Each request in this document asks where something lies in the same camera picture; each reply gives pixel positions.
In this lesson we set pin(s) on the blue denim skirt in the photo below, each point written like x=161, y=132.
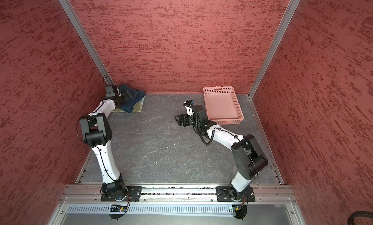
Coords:
x=131, y=97

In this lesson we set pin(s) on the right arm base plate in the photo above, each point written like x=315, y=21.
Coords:
x=227, y=194

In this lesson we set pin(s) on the right corner aluminium post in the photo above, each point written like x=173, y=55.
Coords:
x=284, y=23

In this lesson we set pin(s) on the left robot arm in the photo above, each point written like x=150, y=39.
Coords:
x=97, y=134

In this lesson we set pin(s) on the right circuit board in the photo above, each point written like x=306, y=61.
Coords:
x=239, y=209

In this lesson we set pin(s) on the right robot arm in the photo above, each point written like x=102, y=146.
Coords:
x=248, y=156

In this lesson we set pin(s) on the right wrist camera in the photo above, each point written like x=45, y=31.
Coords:
x=189, y=104

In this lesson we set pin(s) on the left circuit board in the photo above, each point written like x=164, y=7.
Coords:
x=118, y=208

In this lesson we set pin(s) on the floral pastel skirt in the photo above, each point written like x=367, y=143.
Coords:
x=140, y=107

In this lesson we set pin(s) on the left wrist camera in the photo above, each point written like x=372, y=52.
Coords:
x=111, y=91

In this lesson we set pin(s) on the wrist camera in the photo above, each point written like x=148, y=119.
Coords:
x=189, y=104
x=111, y=91

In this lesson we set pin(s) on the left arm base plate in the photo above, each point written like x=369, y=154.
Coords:
x=132, y=194

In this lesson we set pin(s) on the circuit board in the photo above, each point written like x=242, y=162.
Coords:
x=239, y=209
x=118, y=208

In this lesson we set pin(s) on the corner aluminium post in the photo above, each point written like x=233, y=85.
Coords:
x=284, y=23
x=78, y=26

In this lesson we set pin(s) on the aluminium front rail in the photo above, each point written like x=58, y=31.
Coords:
x=179, y=193

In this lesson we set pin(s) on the left corner aluminium post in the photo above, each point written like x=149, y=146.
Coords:
x=78, y=26

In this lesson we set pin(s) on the pink plastic basket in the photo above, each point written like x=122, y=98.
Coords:
x=222, y=105

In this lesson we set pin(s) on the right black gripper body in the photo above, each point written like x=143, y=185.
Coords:
x=188, y=120

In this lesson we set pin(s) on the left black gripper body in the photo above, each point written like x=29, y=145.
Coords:
x=122, y=100

